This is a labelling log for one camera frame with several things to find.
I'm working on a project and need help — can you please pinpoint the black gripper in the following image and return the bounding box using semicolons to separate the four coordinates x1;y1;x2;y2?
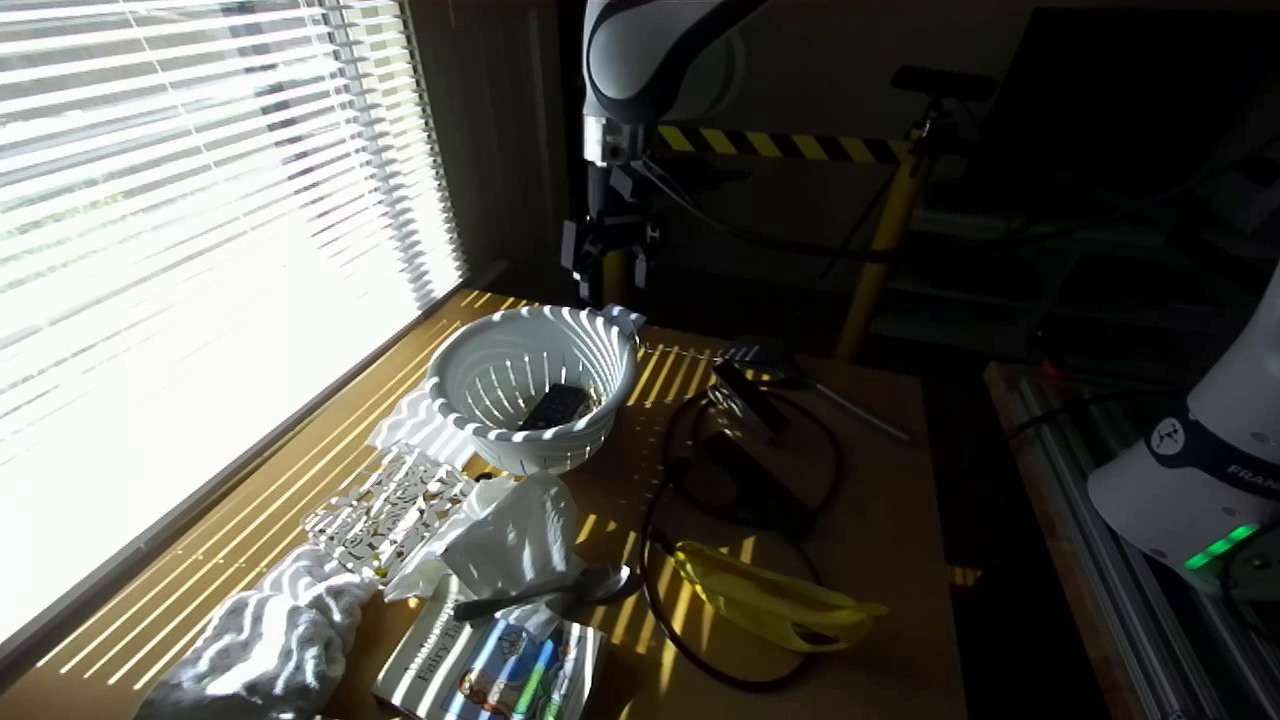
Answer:
562;206;664;306

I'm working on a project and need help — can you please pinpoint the white slotted bowl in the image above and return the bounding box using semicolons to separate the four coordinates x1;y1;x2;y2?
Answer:
423;301;647;481

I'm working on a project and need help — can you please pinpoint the yellow black hazard barrier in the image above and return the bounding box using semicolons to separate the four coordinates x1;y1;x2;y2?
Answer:
598;113;927;367

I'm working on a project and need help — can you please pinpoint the crumpled white paper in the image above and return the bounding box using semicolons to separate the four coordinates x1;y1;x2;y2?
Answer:
398;470;593;602

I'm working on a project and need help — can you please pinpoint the patterned white sheet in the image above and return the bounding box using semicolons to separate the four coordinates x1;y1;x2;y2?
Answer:
300;392;488;593

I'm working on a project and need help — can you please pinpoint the yellow plastic banana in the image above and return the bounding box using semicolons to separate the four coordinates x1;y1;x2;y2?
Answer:
669;535;893;660

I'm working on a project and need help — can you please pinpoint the pack of coloured markers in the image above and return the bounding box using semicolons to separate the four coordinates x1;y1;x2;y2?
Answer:
370;600;618;720

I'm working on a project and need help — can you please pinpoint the large white window blind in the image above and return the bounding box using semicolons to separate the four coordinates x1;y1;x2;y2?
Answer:
0;0;467;650

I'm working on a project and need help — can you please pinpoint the black corded device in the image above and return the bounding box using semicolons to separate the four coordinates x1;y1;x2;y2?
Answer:
692;392;829;538

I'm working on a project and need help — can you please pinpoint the black cable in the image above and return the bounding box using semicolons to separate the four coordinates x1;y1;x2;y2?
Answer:
635;385;852;695

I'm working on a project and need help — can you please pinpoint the black camera tripod stand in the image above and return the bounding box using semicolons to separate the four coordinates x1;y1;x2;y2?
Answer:
883;60;1005;169

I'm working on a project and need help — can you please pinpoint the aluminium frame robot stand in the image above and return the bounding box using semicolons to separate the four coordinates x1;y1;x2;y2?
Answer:
979;357;1280;720

